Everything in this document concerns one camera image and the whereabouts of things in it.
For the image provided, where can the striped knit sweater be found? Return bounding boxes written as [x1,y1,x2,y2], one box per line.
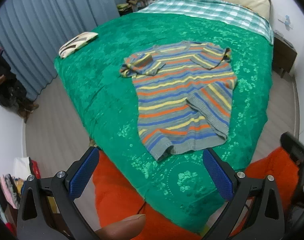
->
[120,41,237,161]

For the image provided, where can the colourful clothes stack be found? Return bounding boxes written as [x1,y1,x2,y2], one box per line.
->
[0,157,41,236]

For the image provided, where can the dark hanging clothes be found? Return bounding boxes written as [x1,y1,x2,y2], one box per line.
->
[0,48,39,122]

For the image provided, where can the clothes pile by headboard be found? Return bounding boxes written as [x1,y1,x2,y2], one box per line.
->
[117,0,152,16]

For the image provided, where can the person's hand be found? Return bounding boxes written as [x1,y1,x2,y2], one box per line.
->
[95,214,146,240]

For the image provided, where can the orange fluffy rug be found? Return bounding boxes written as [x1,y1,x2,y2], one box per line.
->
[93,147,299,239]

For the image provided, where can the wooden nightstand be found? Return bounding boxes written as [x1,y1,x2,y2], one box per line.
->
[273,31,297,78]

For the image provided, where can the green floral bedspread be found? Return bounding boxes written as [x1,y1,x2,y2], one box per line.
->
[54,12,273,233]

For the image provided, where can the green checkered sheet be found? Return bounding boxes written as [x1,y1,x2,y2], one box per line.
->
[139,0,274,44]

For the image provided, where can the patterned folded cloth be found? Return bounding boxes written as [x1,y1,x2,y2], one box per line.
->
[59,32,99,59]

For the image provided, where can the blue-grey curtain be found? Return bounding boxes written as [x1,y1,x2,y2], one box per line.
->
[0,0,123,100]

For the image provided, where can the blue wall hook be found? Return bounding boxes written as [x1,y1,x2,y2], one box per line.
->
[278,15,293,31]

